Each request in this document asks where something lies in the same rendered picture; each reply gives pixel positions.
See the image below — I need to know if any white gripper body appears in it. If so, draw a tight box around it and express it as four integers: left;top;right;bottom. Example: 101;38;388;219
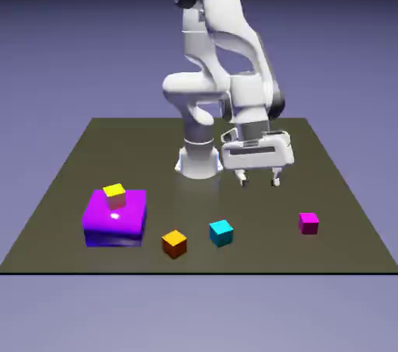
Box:
222;131;295;172

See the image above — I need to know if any small magenta cube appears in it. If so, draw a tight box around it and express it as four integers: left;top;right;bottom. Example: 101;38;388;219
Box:
298;211;320;235

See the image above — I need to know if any small cyan cube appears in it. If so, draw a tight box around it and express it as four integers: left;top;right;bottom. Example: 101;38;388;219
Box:
208;218;235;248

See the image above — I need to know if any small orange cube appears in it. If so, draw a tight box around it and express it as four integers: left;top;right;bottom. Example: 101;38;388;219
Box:
161;228;188;260

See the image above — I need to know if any small yellow cube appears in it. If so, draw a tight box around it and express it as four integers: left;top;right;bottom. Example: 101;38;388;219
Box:
102;183;127;211

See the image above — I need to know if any large purple box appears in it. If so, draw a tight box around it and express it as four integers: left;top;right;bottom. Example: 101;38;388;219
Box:
81;189;148;248

